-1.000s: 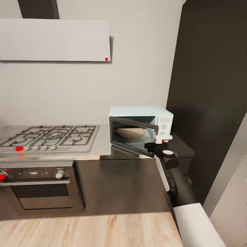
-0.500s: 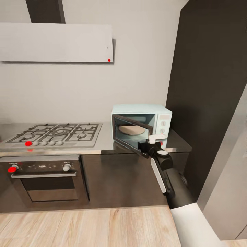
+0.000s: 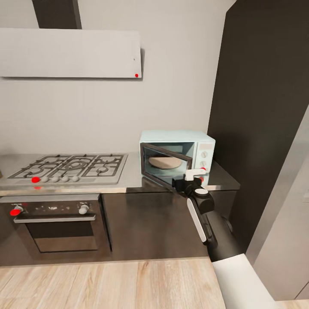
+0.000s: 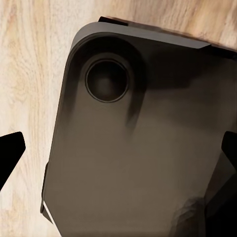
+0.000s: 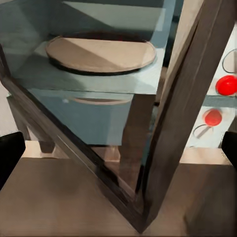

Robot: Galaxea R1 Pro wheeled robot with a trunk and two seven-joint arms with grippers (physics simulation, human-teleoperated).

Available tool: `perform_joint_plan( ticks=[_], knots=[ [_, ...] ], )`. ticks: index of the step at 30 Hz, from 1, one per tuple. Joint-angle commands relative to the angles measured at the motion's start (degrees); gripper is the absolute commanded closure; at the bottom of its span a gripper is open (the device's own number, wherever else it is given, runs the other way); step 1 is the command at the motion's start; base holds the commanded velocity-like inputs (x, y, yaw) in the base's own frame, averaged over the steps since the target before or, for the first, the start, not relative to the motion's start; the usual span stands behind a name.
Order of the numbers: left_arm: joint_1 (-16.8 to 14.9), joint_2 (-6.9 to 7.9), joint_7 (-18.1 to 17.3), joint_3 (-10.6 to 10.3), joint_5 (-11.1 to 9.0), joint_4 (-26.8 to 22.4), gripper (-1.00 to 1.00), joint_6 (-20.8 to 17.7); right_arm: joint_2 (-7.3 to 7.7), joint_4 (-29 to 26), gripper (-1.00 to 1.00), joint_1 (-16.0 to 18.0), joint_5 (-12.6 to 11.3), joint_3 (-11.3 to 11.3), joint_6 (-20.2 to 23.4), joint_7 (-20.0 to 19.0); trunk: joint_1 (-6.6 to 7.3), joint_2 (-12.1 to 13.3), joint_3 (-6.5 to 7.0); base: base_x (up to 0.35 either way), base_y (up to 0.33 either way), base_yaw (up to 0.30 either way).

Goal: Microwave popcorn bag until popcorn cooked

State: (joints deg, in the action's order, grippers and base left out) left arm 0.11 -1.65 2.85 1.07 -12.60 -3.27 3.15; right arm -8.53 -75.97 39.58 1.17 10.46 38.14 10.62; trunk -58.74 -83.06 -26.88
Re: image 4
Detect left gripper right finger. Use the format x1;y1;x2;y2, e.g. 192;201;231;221
221;131;237;170

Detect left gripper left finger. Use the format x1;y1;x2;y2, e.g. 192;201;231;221
0;131;26;190

